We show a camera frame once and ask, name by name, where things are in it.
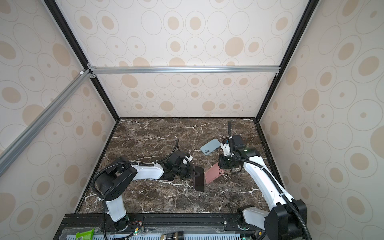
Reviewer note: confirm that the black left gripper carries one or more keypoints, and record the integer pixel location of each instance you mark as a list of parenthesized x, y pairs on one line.
[(189, 171)]

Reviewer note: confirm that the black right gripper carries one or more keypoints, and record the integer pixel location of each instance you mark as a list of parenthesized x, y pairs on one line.
[(221, 162)]

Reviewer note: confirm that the pink phone case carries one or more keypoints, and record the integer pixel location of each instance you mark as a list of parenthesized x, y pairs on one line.
[(213, 173)]

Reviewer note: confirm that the phone with black screen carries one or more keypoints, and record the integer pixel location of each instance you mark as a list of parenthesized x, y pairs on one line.
[(199, 179)]

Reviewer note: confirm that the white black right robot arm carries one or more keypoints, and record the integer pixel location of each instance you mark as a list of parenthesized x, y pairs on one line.
[(286, 218)]

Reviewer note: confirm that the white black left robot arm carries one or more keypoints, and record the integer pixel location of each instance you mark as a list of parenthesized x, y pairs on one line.
[(110, 183)]

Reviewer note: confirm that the light blue cased phone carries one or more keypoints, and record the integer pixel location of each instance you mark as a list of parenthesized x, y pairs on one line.
[(210, 147)]

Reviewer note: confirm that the dark bottle at front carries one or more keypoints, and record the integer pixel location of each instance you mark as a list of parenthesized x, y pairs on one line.
[(173, 236)]

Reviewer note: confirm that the green packet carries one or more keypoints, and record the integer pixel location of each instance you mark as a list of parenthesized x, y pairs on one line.
[(87, 235)]

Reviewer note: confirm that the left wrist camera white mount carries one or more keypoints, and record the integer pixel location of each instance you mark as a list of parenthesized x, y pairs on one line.
[(178, 159)]

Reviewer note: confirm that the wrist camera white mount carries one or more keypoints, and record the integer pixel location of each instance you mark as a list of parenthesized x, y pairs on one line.
[(178, 159), (233, 145)]

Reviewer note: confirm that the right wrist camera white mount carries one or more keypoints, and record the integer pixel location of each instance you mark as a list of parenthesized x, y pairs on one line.
[(233, 145)]

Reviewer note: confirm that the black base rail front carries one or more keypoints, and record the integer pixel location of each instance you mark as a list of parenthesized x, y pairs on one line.
[(216, 226)]

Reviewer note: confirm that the horizontal aluminium rail back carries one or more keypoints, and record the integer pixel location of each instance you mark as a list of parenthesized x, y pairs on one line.
[(185, 70)]

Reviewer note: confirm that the diagonal aluminium rail left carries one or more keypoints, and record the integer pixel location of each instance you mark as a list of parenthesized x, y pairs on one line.
[(25, 138)]

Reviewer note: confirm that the black corner frame post right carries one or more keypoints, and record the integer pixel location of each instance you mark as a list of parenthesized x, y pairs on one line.
[(302, 25)]

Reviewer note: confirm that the black corner frame post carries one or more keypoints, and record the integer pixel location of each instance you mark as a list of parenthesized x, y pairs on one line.
[(75, 46), (302, 25)]

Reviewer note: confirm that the black corner frame post left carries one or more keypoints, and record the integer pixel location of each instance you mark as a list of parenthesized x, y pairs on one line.
[(75, 46)]

